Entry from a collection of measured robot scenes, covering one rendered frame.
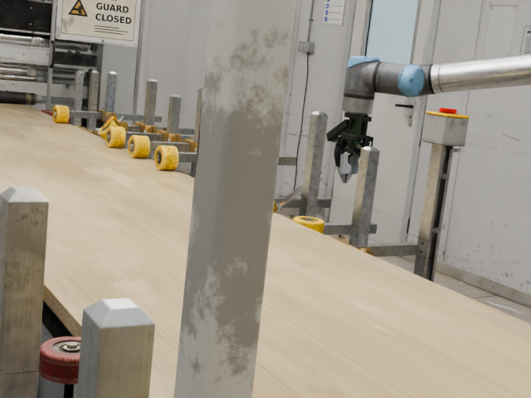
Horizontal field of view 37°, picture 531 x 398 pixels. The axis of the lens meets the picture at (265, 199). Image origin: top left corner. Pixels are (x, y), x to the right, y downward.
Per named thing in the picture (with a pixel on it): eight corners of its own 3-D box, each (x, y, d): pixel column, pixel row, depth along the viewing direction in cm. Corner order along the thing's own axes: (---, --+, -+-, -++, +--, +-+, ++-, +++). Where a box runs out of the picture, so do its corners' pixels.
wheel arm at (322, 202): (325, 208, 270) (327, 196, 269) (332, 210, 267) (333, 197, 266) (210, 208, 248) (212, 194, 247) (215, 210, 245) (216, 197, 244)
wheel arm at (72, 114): (159, 122, 395) (160, 114, 394) (161, 122, 392) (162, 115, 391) (58, 116, 370) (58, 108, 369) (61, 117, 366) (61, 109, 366)
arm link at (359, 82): (374, 56, 228) (343, 53, 232) (369, 99, 230) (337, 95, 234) (386, 58, 236) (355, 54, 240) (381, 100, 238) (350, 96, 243)
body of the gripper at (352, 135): (351, 155, 233) (356, 114, 231) (333, 151, 240) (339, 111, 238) (371, 156, 237) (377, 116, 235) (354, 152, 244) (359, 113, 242)
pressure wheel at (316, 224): (291, 255, 210) (296, 212, 208) (321, 260, 209) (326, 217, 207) (285, 262, 202) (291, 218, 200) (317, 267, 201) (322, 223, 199)
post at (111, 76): (107, 172, 383) (114, 71, 374) (109, 174, 380) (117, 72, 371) (99, 172, 381) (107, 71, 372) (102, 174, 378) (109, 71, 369)
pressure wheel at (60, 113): (70, 112, 365) (66, 126, 369) (66, 102, 370) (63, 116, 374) (57, 111, 362) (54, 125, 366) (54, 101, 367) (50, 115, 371)
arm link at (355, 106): (337, 95, 238) (363, 97, 243) (335, 111, 238) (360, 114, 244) (355, 98, 230) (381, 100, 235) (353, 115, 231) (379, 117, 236)
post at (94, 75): (90, 166, 404) (97, 70, 396) (92, 167, 401) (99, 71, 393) (84, 166, 402) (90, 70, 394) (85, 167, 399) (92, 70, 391)
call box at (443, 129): (443, 145, 186) (448, 112, 184) (465, 150, 180) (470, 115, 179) (420, 144, 182) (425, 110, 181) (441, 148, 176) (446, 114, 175)
